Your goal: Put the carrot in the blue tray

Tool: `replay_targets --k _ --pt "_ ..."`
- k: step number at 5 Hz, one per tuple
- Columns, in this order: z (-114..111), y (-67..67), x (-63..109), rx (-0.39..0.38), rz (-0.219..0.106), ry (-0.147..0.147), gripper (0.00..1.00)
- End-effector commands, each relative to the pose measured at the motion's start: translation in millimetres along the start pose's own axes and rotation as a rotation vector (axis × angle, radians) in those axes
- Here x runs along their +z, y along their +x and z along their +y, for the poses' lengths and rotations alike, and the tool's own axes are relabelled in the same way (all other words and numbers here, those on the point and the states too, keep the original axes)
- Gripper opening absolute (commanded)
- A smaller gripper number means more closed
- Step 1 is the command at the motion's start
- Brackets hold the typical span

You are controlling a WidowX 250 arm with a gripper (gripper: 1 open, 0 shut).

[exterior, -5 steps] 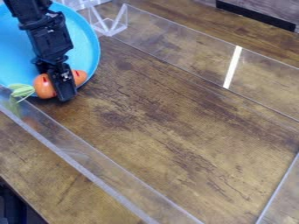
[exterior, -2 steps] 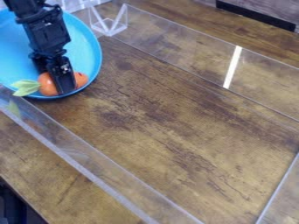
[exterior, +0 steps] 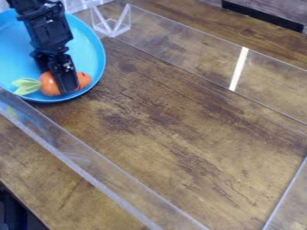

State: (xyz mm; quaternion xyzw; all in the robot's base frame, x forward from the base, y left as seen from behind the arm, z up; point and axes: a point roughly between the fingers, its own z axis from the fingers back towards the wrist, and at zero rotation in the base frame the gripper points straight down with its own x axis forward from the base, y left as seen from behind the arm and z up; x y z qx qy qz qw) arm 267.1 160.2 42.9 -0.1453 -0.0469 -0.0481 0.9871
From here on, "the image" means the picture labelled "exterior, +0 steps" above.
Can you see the clear acrylic front wall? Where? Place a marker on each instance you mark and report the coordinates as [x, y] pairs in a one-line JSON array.
[[134, 197]]

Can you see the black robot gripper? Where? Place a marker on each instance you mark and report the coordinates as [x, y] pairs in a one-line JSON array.
[[42, 17]]

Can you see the orange toy carrot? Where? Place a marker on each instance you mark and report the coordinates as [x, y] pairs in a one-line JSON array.
[[46, 85]]

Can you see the clear acrylic wall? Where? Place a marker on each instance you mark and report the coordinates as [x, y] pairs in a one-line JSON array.
[[289, 213], [256, 76], [134, 197]]

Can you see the clear acrylic right wall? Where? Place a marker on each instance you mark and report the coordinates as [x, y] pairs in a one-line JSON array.
[[289, 213]]

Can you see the blue round tray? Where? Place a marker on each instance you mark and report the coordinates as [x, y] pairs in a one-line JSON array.
[[17, 65]]

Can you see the clear acrylic back wall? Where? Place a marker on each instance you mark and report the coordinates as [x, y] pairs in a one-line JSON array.
[[256, 76]]

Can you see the black bar at table edge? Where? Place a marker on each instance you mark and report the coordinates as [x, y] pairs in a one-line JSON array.
[[265, 17]]

